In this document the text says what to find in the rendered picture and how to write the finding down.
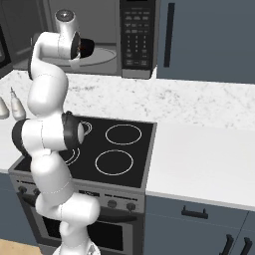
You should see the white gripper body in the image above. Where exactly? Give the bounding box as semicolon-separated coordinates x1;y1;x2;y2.
69;49;84;71

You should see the grey microwave turntable plate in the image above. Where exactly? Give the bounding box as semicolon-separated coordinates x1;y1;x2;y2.
41;46;118;68

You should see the black microwave oven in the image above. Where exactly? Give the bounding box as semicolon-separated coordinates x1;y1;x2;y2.
41;0;159;80

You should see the blue-grey tall cupboard door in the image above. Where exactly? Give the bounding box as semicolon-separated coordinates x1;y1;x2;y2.
155;0;255;85

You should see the oven door with window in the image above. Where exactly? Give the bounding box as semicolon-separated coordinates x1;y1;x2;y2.
16;196;145;255

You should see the dark grey appliance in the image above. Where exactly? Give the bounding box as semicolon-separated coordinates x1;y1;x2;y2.
0;23;15;80

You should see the black hob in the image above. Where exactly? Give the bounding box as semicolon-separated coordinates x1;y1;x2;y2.
8;113;158;197

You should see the steel oven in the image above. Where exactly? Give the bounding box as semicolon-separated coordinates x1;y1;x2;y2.
8;167;147;255

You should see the blue-grey cupboard run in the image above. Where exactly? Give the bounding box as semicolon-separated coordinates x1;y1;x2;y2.
0;171;40;247

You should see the blue-grey drawer front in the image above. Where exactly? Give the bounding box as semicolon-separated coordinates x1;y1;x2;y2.
144;194;249;231

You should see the long black cupboard handle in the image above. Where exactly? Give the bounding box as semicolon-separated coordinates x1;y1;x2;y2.
163;2;176;69

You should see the black drawer handle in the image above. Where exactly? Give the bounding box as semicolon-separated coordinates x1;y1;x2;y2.
180;205;210;220

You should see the black cupboard door handle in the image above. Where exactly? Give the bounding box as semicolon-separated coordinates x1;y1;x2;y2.
219;233;234;255
239;236;254;255

